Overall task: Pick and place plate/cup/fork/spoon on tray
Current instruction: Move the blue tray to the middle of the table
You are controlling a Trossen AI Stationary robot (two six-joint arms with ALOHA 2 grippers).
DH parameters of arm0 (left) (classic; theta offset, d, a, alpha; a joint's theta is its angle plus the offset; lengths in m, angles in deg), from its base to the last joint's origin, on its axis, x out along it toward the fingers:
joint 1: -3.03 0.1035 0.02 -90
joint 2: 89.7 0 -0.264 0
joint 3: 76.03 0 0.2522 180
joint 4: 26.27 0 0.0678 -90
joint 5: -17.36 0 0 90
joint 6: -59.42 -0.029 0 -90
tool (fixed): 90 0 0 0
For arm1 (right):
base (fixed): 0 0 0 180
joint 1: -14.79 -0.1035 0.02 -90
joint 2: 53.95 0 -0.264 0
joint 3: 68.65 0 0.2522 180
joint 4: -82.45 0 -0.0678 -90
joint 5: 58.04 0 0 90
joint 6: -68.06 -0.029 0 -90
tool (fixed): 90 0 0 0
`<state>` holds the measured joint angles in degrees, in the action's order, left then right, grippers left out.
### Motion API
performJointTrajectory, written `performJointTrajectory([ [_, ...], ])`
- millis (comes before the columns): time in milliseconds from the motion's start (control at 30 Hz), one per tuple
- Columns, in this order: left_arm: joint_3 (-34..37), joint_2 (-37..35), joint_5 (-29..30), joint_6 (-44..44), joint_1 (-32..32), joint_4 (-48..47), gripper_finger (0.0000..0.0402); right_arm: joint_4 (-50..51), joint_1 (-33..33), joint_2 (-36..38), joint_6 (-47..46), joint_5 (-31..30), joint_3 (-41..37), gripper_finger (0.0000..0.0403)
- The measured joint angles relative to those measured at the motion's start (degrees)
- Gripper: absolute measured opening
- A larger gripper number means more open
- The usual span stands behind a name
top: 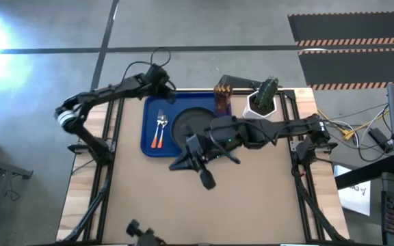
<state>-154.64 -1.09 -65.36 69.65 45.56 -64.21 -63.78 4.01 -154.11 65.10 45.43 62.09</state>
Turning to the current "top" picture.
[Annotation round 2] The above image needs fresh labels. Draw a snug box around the black hazard-striped floor mat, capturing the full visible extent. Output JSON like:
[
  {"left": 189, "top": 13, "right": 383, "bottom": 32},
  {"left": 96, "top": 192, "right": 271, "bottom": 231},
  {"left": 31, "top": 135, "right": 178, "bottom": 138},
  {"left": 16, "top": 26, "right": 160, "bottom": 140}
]
[
  {"left": 298, "top": 47, "right": 394, "bottom": 91},
  {"left": 287, "top": 12, "right": 394, "bottom": 47}
]

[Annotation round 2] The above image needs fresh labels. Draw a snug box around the orange-handled metal spoon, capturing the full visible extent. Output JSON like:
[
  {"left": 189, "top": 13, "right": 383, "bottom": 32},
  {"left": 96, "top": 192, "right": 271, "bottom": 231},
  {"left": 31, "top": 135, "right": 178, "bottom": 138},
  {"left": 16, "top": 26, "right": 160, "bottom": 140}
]
[{"left": 157, "top": 114, "right": 170, "bottom": 150}]

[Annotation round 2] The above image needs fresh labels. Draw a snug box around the black round plate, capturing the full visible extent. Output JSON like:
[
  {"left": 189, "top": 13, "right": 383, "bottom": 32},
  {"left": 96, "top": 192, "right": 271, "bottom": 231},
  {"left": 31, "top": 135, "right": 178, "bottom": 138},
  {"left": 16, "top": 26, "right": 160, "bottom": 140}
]
[{"left": 170, "top": 107, "right": 219, "bottom": 152}]

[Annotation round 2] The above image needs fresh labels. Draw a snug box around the white faceted plant pot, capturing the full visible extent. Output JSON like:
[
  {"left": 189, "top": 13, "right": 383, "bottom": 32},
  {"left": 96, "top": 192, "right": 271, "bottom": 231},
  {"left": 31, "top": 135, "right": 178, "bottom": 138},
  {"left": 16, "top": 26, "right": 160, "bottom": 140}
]
[{"left": 242, "top": 90, "right": 278, "bottom": 120}]

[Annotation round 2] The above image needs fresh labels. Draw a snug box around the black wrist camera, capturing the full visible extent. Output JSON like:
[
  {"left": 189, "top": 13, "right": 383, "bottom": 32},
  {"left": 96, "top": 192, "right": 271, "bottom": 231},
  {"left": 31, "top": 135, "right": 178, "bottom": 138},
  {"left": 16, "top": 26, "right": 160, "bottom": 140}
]
[
  {"left": 145, "top": 64, "right": 170, "bottom": 87},
  {"left": 198, "top": 168, "right": 218, "bottom": 191}
]

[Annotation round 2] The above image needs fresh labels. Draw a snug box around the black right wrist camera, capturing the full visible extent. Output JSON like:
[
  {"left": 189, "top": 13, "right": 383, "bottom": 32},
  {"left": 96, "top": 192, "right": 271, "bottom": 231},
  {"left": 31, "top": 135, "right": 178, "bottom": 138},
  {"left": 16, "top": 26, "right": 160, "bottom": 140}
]
[{"left": 198, "top": 168, "right": 218, "bottom": 191}]

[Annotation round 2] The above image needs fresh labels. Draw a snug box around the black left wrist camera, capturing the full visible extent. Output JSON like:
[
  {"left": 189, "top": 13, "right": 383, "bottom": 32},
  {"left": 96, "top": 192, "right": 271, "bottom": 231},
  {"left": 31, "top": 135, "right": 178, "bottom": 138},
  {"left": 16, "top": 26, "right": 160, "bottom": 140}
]
[{"left": 145, "top": 64, "right": 170, "bottom": 87}]

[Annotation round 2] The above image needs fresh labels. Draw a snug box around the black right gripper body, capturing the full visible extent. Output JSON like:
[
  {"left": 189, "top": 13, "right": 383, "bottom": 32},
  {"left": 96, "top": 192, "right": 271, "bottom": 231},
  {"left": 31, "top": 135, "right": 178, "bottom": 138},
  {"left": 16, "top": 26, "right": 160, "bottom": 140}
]
[{"left": 184, "top": 133, "right": 219, "bottom": 165}]

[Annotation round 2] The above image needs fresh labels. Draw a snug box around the white paper sheet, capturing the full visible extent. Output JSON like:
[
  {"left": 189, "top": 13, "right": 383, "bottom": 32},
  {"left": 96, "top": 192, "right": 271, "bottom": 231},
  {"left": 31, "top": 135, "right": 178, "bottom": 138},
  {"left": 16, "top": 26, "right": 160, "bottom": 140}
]
[{"left": 333, "top": 165, "right": 372, "bottom": 217}]

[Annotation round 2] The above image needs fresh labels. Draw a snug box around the orange-handled metal fork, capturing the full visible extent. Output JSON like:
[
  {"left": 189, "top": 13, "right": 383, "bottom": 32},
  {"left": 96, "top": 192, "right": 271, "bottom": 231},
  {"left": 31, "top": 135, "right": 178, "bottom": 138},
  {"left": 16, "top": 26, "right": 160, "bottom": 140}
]
[{"left": 150, "top": 109, "right": 165, "bottom": 150}]

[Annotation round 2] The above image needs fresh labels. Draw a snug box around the blue plastic tray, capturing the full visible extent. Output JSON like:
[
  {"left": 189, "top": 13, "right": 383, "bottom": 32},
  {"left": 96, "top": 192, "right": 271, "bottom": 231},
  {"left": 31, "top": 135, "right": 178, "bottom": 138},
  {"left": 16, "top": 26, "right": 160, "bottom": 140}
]
[{"left": 140, "top": 91, "right": 233, "bottom": 159}]

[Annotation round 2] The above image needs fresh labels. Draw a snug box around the white cable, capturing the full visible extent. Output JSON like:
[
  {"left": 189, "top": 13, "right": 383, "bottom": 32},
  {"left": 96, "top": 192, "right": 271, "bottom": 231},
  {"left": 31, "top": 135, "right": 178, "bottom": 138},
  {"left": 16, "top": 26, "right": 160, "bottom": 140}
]
[{"left": 319, "top": 119, "right": 360, "bottom": 148}]

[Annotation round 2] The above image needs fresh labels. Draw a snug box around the black power adapter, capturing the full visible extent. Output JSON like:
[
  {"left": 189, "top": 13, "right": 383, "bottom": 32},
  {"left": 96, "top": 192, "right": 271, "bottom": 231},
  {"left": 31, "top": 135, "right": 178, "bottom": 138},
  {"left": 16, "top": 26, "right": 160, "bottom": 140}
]
[{"left": 367, "top": 127, "right": 390, "bottom": 152}]

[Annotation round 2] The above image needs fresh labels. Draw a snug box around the green cactus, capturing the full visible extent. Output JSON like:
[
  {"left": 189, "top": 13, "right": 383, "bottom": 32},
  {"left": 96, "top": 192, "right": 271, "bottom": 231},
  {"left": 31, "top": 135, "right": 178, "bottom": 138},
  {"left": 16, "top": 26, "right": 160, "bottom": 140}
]
[{"left": 253, "top": 75, "right": 280, "bottom": 107}]

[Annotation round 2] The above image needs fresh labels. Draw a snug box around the yellow cable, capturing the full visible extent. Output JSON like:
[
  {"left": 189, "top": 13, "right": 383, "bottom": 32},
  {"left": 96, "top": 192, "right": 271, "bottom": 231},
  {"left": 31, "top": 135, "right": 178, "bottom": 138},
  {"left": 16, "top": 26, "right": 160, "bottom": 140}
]
[{"left": 318, "top": 109, "right": 390, "bottom": 141}]

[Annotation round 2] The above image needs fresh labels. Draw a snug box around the black support beam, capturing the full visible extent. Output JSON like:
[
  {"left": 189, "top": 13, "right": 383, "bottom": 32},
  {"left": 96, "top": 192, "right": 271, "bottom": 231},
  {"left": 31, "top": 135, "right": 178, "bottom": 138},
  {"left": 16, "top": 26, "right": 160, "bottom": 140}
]
[{"left": 333, "top": 155, "right": 394, "bottom": 191}]

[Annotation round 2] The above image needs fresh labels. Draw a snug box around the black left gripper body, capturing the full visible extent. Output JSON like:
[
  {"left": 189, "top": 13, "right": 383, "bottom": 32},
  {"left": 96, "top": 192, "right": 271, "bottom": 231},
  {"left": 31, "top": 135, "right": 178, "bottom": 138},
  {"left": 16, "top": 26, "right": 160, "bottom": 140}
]
[{"left": 147, "top": 77, "right": 177, "bottom": 100}]

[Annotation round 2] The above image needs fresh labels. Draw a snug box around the black aluminium table frame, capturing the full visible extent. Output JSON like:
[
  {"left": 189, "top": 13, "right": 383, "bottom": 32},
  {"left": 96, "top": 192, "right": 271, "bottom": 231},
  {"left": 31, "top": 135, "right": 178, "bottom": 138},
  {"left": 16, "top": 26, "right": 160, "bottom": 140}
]
[{"left": 56, "top": 81, "right": 352, "bottom": 245}]

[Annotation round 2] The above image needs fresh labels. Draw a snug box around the black camera on stand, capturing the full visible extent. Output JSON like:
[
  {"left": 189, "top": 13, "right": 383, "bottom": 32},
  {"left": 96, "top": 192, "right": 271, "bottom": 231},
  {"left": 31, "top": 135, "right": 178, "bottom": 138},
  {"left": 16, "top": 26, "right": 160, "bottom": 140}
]
[{"left": 125, "top": 218, "right": 166, "bottom": 246}]

